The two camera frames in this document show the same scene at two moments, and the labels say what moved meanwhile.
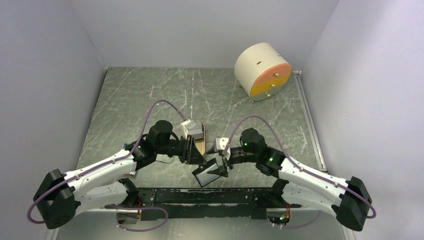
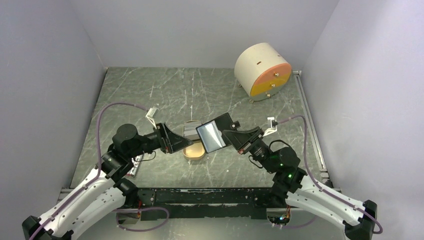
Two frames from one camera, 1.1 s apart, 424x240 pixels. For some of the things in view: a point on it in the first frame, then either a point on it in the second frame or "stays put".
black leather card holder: (202, 175) to (211, 133)
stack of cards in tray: (194, 128) stays put
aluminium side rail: (321, 162) stays put
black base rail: (182, 203) stays put
